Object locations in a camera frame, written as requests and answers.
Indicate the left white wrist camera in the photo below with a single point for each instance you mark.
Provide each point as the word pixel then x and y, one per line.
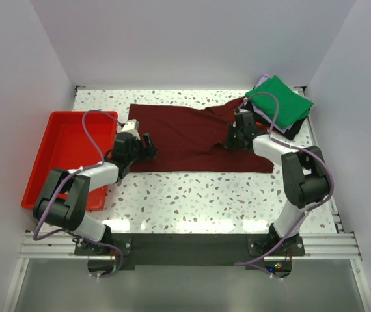
pixel 131 126

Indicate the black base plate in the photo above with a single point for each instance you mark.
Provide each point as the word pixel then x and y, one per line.
pixel 174 250

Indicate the dark red t shirt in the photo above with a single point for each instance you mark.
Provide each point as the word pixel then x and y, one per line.
pixel 192 140

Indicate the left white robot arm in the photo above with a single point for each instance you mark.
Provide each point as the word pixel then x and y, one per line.
pixel 62 203

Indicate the lilac folded t shirt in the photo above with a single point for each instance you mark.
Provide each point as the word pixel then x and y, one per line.
pixel 267 113

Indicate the red plastic bin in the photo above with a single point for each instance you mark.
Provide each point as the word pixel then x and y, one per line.
pixel 65 145

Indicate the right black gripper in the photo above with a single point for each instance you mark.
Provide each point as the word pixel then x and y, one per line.
pixel 235 137

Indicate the black folded t shirt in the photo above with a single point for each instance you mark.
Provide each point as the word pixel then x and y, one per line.
pixel 293 108

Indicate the green folded t shirt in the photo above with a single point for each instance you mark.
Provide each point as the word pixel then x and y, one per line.
pixel 278 100

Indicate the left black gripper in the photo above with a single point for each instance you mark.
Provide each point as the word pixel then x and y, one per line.
pixel 143 147

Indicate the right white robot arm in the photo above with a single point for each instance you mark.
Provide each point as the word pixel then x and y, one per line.
pixel 306 179

